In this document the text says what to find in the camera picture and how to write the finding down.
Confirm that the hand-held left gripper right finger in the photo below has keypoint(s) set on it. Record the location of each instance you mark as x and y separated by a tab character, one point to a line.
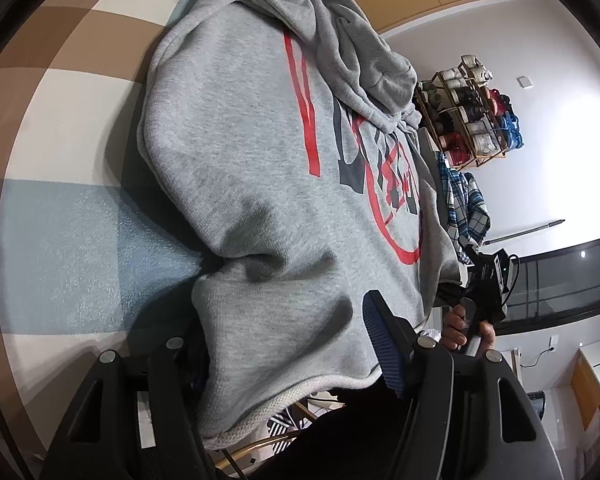
382	345

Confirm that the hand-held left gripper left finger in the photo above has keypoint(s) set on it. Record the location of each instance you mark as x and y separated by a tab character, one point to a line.
172	375

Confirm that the grey hoodie with red print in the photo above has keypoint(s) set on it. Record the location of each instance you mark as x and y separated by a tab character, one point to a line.
260	160

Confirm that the person's right hand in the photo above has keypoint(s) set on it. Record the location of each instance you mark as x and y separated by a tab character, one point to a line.
452	327

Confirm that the blue plaid shirt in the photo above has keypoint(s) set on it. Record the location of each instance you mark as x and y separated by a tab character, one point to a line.
472	210

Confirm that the dark window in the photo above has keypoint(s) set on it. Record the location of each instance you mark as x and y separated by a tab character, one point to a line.
565	285

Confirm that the person's black pants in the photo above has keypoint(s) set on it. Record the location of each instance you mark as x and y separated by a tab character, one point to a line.
340	440

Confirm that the wooden side cabinet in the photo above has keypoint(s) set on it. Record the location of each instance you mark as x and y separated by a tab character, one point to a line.
587	390

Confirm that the checkered floor mat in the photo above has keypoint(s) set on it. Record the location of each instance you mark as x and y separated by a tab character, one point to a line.
80	240

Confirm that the white wall outlet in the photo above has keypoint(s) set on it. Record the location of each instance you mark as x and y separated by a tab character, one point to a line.
553	345

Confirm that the white wall switch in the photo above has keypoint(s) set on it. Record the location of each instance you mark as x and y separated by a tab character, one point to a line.
525	82

